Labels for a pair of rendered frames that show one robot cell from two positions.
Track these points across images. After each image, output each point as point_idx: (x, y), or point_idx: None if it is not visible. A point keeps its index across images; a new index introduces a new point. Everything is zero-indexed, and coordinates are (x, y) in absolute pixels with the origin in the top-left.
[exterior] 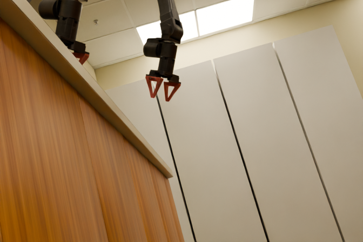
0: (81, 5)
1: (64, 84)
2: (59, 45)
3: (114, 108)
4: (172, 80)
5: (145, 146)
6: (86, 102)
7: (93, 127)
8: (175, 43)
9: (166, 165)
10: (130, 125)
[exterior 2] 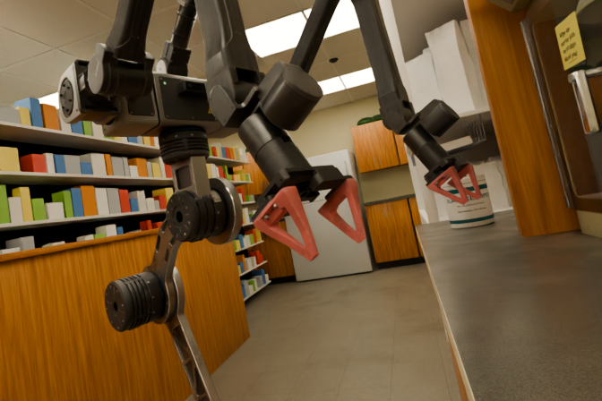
0: (404, 142)
1: None
2: (419, 241)
3: (428, 268)
4: (289, 215)
5: (466, 390)
6: None
7: None
8: (235, 120)
9: None
10: (437, 294)
